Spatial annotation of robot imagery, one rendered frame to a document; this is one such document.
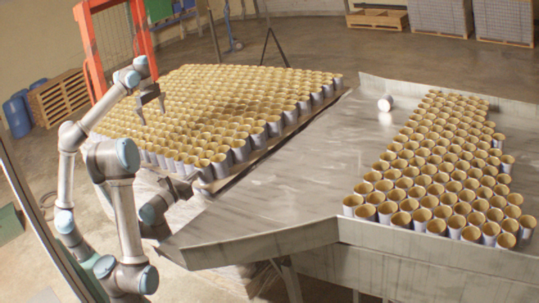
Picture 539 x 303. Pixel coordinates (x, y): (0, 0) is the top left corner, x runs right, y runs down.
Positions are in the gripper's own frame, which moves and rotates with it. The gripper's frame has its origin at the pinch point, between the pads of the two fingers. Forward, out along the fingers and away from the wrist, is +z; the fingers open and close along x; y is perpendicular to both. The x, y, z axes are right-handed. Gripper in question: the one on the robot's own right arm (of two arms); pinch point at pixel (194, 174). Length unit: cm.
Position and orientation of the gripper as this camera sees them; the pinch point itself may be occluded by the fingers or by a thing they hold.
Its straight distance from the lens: 166.7
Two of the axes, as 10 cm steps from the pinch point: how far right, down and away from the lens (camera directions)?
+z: 5.4, -4.9, 6.9
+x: 8.3, 1.5, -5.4
